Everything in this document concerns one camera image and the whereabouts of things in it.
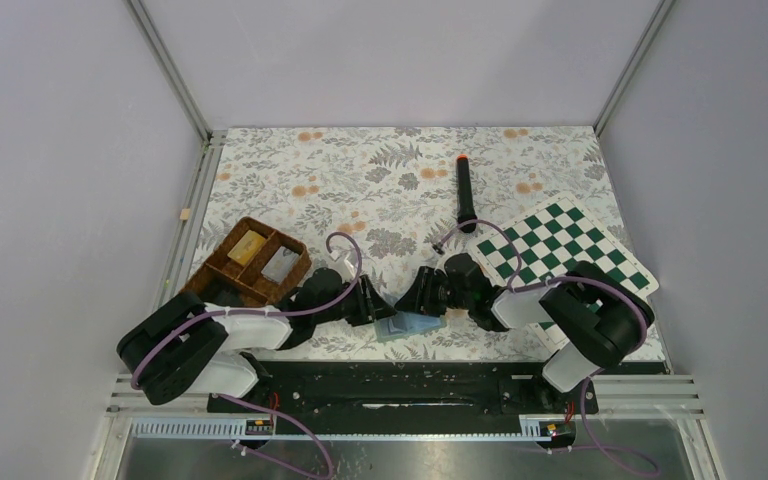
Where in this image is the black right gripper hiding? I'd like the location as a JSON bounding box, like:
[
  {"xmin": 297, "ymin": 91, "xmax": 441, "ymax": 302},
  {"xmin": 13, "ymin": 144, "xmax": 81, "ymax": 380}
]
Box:
[{"xmin": 394, "ymin": 265, "xmax": 474, "ymax": 317}]

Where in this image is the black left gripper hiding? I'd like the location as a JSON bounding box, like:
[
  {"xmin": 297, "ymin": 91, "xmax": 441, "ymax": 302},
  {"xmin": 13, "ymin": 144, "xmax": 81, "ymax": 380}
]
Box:
[{"xmin": 314, "ymin": 274, "xmax": 398, "ymax": 326}]

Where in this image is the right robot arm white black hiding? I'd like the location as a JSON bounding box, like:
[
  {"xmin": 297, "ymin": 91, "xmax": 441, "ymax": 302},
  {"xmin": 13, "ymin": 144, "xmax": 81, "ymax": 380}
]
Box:
[{"xmin": 395, "ymin": 254, "xmax": 654, "ymax": 412}]

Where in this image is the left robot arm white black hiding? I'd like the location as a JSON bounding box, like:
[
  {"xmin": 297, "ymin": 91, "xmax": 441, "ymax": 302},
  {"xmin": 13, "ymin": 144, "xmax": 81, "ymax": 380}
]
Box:
[{"xmin": 115, "ymin": 268, "xmax": 397, "ymax": 411}]

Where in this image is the white card in basket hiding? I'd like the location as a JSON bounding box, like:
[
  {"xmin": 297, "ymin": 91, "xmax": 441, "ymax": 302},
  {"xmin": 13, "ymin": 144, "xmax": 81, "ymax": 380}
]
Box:
[{"xmin": 261, "ymin": 246, "xmax": 300, "ymax": 284}]

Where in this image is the black microphone orange tip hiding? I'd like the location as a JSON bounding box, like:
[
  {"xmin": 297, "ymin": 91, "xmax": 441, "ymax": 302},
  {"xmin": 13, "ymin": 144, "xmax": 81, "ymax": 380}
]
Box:
[{"xmin": 456, "ymin": 155, "xmax": 477, "ymax": 234}]

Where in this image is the floral patterned table mat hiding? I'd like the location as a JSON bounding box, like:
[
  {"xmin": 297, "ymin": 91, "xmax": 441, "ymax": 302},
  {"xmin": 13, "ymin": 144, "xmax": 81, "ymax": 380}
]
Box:
[{"xmin": 170, "ymin": 125, "xmax": 665, "ymax": 364}]

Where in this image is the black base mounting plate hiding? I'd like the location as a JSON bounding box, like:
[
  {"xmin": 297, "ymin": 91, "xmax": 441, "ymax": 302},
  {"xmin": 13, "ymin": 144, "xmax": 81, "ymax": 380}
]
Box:
[{"xmin": 244, "ymin": 361, "xmax": 599, "ymax": 433}]

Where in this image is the brown wicker basket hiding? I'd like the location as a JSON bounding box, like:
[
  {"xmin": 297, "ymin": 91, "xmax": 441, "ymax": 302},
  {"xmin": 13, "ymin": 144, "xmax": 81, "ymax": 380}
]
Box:
[{"xmin": 182, "ymin": 217, "xmax": 312, "ymax": 307}]

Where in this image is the yellow block in basket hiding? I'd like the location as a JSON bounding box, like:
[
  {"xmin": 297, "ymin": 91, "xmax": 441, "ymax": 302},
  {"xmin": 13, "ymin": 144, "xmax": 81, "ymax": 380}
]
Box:
[{"xmin": 227, "ymin": 230, "xmax": 267, "ymax": 266}]

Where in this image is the green white chessboard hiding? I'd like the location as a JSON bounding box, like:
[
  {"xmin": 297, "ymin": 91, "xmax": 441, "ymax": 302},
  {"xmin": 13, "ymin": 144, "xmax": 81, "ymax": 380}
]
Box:
[{"xmin": 466, "ymin": 192, "xmax": 661, "ymax": 349}]

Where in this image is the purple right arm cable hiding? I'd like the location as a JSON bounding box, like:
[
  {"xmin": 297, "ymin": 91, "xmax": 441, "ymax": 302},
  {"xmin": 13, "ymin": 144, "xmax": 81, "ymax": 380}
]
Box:
[{"xmin": 433, "ymin": 219, "xmax": 656, "ymax": 359}]

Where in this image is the aluminium cable duct rail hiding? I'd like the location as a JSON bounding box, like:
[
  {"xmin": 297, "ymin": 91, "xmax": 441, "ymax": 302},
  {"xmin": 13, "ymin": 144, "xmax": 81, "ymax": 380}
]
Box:
[{"xmin": 130, "ymin": 415, "xmax": 557, "ymax": 442}]

